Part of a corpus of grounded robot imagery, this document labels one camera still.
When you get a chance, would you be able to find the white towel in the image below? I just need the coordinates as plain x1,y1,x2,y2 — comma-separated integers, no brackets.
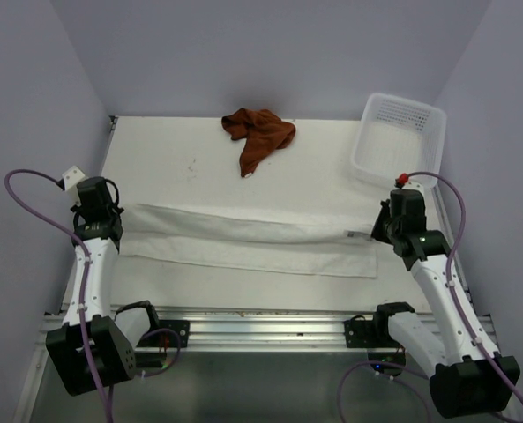
120,204,377,278

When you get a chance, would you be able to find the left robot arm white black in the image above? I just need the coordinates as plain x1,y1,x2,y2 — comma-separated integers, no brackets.
46,176,162,396

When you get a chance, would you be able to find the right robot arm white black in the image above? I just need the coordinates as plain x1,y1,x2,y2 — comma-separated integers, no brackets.
371,189,520,419

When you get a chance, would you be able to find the white plastic basket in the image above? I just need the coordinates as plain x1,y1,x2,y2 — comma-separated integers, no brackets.
350,93,447,188

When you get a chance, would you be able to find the brown towel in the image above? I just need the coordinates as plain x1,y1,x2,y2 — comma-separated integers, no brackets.
221,108,296,178

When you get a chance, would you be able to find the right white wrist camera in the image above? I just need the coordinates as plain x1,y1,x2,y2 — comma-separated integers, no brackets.
394,173,423,193

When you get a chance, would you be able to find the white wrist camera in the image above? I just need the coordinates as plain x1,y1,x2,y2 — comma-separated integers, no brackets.
394,173,423,193
58,166,87,194

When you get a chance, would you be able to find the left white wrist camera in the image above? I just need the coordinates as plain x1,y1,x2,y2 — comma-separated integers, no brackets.
58,166,87,194

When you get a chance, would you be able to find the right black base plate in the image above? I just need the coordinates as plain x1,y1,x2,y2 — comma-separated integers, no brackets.
343,315,400,349

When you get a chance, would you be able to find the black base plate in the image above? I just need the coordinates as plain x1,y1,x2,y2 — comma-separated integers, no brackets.
143,319,191,350
343,315,400,349

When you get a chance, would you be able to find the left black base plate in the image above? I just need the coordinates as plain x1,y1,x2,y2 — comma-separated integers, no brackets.
143,319,191,350

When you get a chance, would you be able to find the aluminium mounting rail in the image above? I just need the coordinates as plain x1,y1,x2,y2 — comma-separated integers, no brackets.
40,308,496,353

